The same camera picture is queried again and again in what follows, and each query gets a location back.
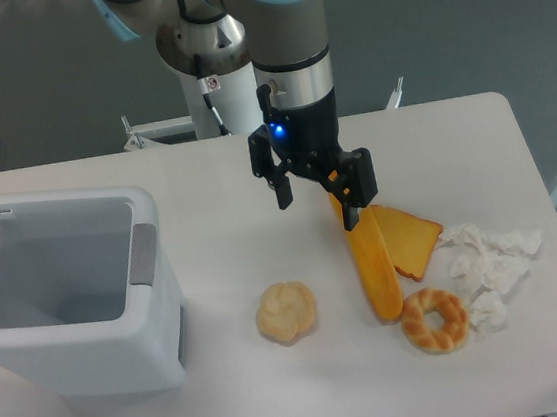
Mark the long orange baguette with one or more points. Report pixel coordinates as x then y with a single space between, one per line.
375 266

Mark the white open bin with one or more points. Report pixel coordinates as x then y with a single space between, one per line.
89 304

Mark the orange toast slice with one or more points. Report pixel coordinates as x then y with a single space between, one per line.
410 240

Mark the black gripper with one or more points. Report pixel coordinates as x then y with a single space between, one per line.
304 141

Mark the crumpled white tissue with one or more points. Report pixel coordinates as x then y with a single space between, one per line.
487 268

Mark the round pale bread roll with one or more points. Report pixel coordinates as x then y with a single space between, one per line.
286 311

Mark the white base frame bracket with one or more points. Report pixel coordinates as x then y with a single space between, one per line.
165 132

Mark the braided ring bread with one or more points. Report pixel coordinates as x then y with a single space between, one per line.
435 321

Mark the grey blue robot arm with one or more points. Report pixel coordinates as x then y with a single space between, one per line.
274 54

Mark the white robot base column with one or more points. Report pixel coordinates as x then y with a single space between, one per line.
215 72

